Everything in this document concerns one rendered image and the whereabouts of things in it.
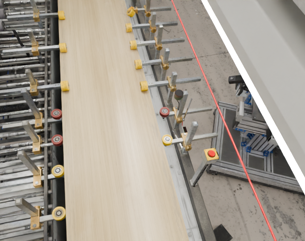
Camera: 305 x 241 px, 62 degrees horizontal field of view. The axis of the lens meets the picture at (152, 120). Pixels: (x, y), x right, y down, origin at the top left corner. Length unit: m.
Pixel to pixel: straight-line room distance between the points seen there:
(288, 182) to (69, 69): 2.33
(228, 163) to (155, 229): 1.28
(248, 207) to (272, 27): 2.61
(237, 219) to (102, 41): 2.16
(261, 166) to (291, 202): 0.50
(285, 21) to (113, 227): 1.51
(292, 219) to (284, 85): 2.78
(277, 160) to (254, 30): 2.66
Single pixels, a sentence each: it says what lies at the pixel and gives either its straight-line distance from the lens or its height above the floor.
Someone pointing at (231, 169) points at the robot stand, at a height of 0.22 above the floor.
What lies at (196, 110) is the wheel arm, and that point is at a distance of 2.13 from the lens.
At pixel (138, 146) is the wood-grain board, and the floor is 0.90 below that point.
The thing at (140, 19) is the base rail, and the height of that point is 0.70.
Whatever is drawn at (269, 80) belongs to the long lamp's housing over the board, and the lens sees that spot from 0.31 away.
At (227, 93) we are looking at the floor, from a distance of 3.51.
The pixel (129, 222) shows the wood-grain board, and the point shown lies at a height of 0.90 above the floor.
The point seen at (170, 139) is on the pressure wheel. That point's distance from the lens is 1.89.
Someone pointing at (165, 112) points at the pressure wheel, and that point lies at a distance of 2.02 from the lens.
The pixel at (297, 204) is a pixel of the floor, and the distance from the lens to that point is 3.13.
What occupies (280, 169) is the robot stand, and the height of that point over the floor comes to 0.21.
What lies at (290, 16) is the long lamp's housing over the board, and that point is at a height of 2.38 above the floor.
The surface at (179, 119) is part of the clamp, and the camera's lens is 2.04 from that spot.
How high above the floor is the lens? 2.55
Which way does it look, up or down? 57 degrees down
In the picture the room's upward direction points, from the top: 7 degrees clockwise
